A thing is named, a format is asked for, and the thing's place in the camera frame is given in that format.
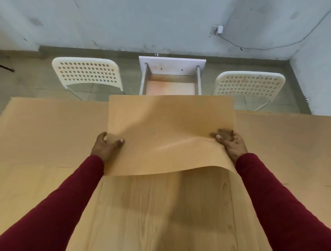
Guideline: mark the white perforated plastic chair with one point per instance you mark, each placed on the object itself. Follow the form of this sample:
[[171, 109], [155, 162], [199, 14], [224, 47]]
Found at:
[[248, 75], [85, 60]]

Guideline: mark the person's left forearm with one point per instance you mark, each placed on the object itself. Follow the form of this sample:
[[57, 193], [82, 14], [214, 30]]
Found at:
[[51, 214]]

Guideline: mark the person's left hand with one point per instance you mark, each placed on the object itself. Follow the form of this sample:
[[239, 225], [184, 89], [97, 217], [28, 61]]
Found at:
[[103, 150]]

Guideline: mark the person's right hand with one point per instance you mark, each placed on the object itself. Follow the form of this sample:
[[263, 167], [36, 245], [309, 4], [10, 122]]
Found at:
[[234, 146]]

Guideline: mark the light wooden table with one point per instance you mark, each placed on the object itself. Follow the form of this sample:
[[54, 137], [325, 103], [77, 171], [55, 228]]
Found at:
[[168, 212]]

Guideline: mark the white drawer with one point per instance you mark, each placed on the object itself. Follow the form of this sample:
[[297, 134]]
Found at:
[[170, 63]]

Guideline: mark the person's right forearm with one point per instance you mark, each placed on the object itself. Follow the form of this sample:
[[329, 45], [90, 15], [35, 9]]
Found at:
[[284, 212]]

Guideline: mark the white wall plug adapter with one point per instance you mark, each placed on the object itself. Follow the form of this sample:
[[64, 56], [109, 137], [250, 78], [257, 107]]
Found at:
[[218, 29]]

